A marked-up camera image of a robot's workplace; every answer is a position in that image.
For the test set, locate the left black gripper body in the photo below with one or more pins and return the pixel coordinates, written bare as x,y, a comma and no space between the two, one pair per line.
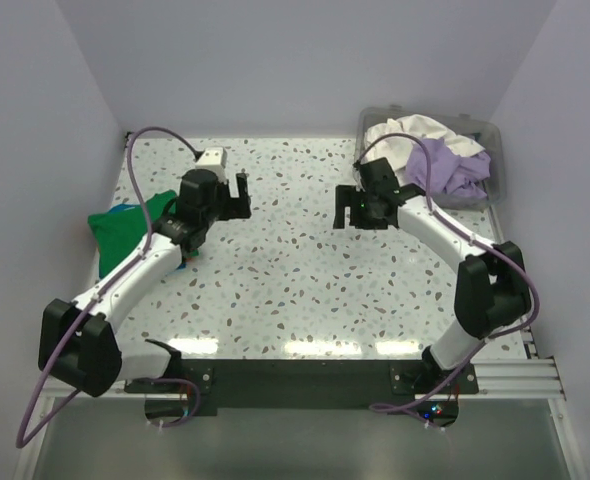
233,203

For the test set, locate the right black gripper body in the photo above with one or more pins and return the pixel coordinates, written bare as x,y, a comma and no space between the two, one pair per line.
348,209

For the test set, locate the green t shirt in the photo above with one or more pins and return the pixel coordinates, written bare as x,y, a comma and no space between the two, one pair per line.
117,233

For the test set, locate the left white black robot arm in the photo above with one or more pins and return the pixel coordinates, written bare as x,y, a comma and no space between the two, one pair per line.
78,344

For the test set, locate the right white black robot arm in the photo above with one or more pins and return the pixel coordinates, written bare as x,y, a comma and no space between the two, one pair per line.
492,290

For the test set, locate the white crumpled t shirt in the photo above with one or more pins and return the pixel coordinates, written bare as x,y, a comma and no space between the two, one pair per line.
397,150

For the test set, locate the lavender crumpled t shirt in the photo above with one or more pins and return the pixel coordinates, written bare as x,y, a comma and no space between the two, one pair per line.
452,174

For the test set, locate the clear plastic bin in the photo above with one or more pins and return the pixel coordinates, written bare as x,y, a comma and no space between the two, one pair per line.
485,133

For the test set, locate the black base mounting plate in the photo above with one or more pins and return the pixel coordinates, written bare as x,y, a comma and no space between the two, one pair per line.
171,400

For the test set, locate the aluminium frame rail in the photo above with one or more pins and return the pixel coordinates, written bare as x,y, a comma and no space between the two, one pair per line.
515,380

